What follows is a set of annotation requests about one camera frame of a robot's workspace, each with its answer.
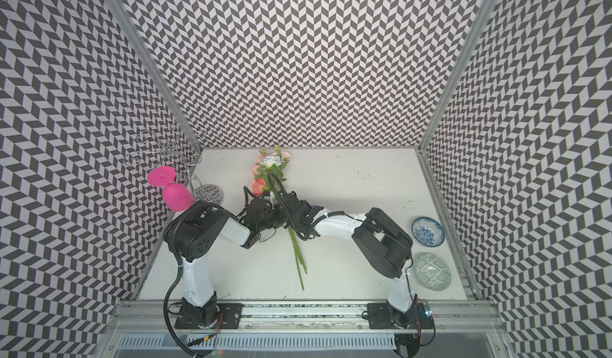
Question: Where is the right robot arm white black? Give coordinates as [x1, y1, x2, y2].
[267, 172, 415, 329]

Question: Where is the patterned round plate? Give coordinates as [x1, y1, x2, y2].
[413, 253, 452, 292]

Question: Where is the pink wine glass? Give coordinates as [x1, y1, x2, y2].
[147, 166, 194, 212]

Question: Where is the blue patterned bowl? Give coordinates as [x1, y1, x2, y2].
[411, 216, 446, 247]

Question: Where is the aluminium mounting rail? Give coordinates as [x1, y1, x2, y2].
[96, 300, 514, 357]

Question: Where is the wire glass rack stand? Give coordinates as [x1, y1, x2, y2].
[123, 129, 224, 204]

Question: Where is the artificial rose bouquet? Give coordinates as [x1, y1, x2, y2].
[249, 146, 308, 290]

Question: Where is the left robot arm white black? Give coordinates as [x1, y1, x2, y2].
[164, 194, 285, 329]

